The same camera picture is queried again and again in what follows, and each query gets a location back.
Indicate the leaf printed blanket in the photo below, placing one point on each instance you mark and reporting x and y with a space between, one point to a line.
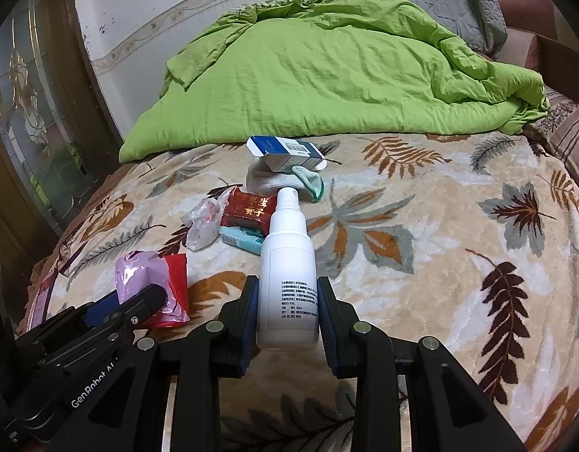
412 268

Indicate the green quilt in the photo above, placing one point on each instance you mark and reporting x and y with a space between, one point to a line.
341 80

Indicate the clear plastic wrapper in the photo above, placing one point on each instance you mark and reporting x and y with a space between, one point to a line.
202 230

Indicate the teal small packet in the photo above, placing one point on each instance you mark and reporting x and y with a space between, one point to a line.
240 240

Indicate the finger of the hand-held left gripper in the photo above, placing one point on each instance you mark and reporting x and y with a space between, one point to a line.
143 303
103 308

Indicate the blue white small box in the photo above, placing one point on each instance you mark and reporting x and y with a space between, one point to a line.
289 150

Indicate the white spray bottle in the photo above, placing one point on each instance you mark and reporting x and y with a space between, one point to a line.
287 282

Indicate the wooden glass door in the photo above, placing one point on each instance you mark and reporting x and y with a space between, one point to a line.
30 103

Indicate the red plastic wrapper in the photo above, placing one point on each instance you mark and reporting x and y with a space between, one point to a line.
176 282

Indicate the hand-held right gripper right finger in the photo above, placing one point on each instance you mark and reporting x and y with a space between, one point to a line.
328 334

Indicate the white sock green edge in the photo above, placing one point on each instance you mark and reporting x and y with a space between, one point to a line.
270 181

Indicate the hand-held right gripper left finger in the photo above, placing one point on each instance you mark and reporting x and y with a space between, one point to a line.
250 339

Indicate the brown headboard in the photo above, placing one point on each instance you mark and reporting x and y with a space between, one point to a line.
529 19

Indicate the striped brown pillow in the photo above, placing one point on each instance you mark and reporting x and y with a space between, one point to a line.
572 141

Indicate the red candy packet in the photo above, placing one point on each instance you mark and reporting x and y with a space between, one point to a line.
249 209

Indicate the pink foil wrapper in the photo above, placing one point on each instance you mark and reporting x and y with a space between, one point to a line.
139 270

